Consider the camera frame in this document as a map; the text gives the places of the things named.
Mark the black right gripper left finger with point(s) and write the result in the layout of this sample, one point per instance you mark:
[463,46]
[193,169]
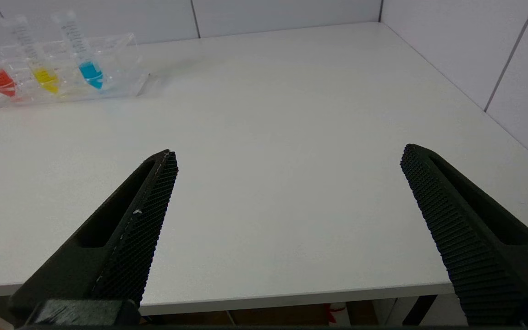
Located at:
[126,238]

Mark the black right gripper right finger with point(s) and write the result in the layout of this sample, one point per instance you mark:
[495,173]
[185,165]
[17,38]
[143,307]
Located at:
[470,238]

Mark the test tube with blue pigment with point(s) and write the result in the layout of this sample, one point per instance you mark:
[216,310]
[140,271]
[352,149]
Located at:
[90,73]

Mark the white and red small container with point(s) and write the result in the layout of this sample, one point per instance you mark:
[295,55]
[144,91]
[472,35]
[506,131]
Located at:
[337,315]

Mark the clear plastic test tube rack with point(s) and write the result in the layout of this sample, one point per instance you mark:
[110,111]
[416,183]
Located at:
[117,68]

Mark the test tube with yellow pigment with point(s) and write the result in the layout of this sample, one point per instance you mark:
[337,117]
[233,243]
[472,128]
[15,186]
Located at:
[44,75]

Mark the black table leg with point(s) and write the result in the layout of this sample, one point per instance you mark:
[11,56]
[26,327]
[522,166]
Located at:
[417,310]

